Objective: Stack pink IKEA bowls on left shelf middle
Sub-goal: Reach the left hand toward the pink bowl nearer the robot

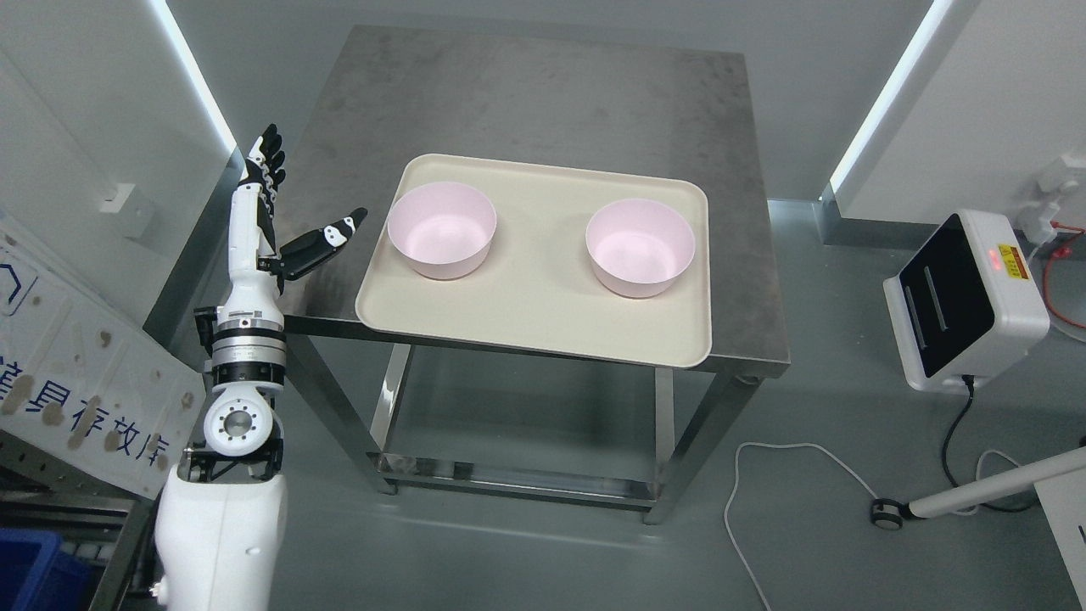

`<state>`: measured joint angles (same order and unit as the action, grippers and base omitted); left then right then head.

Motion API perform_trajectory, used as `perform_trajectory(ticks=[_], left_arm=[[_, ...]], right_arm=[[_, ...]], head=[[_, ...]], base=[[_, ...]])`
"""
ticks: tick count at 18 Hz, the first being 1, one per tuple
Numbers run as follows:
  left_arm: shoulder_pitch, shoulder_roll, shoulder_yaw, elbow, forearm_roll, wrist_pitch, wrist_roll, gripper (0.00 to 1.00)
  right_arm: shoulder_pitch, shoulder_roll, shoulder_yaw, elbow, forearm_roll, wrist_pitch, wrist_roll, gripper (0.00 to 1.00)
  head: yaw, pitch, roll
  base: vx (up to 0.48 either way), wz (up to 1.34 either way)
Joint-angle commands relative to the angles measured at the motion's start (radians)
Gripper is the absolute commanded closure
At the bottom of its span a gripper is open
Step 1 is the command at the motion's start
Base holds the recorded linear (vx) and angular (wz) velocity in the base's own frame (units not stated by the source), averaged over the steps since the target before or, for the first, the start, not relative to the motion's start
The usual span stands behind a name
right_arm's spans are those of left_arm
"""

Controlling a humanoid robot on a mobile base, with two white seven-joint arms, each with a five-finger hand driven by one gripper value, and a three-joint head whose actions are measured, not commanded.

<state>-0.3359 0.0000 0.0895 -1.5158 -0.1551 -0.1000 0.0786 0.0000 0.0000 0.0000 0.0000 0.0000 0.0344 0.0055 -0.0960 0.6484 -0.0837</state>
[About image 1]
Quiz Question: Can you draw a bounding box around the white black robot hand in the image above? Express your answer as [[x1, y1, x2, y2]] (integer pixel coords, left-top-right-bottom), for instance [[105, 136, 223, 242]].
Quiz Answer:
[[227, 123, 368, 295]]

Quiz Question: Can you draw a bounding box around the pink bowl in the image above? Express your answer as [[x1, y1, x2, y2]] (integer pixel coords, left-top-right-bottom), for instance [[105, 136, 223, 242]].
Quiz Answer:
[[386, 181, 498, 281], [585, 198, 696, 300]]

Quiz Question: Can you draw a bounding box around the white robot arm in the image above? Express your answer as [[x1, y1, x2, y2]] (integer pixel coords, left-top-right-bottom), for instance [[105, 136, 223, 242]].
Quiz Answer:
[[153, 277, 287, 610]]

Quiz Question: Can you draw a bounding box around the metal shelf rack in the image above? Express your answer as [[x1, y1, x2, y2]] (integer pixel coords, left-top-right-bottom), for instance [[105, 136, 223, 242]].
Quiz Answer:
[[1, 432, 157, 610]]

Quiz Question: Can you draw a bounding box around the white sign board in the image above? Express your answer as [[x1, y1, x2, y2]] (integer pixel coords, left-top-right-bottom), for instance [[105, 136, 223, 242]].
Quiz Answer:
[[1, 219, 205, 499]]

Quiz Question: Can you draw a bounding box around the beige plastic tray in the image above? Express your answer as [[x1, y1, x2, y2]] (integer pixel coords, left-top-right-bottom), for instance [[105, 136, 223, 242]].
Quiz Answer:
[[355, 154, 711, 368]]

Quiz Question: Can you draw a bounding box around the blue bin lower left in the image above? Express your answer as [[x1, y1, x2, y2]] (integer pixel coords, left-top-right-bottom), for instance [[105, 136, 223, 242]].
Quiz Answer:
[[1, 529, 92, 610]]

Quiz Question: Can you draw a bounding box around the stainless steel table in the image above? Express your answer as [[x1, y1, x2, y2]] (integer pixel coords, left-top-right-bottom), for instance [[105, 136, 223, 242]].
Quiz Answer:
[[277, 25, 791, 525]]

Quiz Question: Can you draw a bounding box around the white stand leg with caster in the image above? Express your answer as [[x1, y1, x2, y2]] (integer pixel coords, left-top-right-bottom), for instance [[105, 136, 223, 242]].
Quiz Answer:
[[869, 447, 1085, 530]]

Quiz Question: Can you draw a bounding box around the white black device box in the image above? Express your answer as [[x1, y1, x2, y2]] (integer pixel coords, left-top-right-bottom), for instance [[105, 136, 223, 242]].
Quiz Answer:
[[882, 209, 1050, 395]]

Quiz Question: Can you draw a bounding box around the white wall socket box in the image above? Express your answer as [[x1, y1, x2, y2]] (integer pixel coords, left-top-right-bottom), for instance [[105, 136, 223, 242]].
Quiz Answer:
[[98, 182, 157, 241]]

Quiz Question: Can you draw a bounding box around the black power cable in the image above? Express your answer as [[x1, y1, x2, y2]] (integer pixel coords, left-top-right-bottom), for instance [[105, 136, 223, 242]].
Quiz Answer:
[[940, 375, 1038, 513]]

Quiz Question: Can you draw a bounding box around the white cable on floor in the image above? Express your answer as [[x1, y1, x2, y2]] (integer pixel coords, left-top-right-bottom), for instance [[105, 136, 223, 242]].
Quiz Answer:
[[723, 441, 1019, 611]]

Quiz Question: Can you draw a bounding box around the white wall plug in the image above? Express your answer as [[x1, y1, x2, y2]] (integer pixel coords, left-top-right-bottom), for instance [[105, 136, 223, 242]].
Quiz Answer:
[[1016, 154, 1085, 246]]

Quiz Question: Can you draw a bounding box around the red cable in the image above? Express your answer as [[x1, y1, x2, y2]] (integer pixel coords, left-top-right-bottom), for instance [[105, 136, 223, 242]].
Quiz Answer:
[[1041, 222, 1086, 330]]

